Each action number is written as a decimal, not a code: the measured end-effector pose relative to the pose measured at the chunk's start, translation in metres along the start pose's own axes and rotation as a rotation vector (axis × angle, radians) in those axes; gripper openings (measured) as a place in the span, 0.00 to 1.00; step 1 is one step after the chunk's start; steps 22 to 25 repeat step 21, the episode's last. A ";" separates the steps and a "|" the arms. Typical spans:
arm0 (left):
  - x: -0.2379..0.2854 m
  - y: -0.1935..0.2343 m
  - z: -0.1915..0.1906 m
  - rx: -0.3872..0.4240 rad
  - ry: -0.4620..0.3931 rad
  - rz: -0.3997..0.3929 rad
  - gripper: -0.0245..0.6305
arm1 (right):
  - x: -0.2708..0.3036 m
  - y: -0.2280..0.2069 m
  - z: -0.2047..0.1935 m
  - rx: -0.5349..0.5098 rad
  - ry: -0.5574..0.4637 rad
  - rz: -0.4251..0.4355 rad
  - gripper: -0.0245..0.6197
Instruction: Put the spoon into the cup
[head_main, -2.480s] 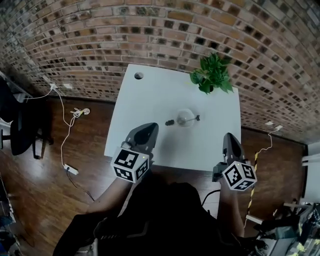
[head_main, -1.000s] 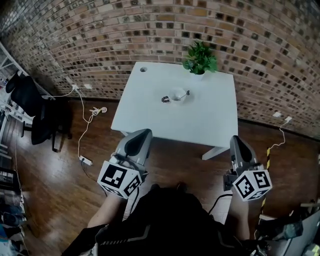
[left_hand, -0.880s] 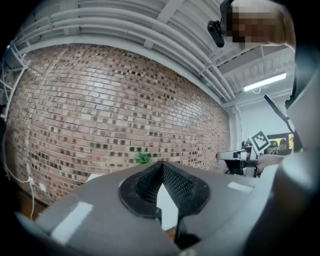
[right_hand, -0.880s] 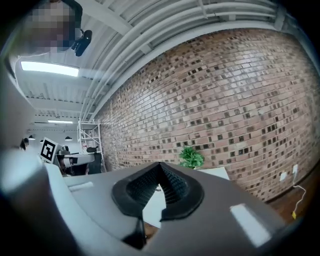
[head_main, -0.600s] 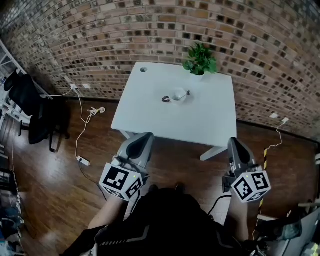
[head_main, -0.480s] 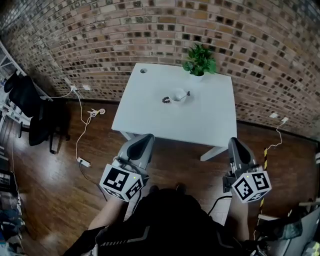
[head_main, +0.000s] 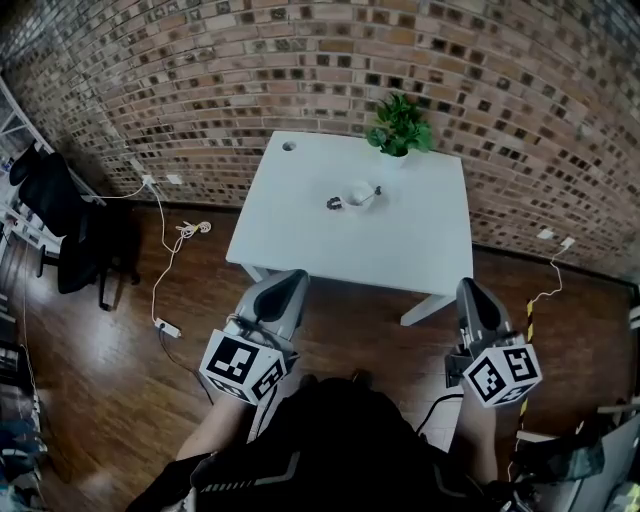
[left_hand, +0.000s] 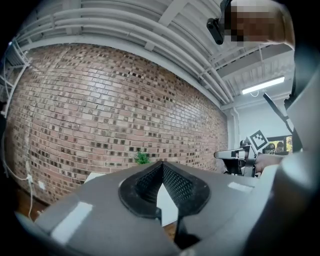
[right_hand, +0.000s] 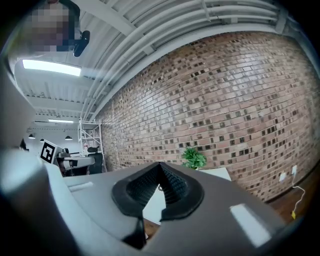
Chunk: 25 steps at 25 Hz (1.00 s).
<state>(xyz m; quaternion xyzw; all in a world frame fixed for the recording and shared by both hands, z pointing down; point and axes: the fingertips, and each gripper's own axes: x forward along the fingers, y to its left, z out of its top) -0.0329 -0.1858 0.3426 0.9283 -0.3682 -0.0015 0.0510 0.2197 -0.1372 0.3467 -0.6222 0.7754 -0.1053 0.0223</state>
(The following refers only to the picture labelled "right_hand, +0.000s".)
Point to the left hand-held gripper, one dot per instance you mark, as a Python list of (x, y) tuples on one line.
[(48, 152)]

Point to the white metal shelf rack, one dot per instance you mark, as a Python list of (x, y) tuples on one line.
[(87, 135)]

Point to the green potted plant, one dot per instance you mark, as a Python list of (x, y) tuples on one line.
[(194, 157)]

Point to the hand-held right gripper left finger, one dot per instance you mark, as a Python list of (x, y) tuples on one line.
[(100, 197)]

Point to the rectangular ceiling light panel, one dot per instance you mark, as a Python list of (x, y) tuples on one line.
[(51, 67), (61, 121)]

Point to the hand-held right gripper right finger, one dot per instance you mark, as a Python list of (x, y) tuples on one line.
[(212, 212)]

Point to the black head-worn camera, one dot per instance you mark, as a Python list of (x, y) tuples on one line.
[(83, 42)]

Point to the white cabinet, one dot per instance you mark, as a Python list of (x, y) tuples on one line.
[(217, 173)]

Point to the white wall socket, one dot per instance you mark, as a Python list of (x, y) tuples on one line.
[(294, 170), (282, 177)]

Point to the black office chair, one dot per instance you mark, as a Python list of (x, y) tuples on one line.
[(96, 160)]

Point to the black pendant lamp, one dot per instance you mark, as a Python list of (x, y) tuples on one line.
[(68, 137), (31, 136)]

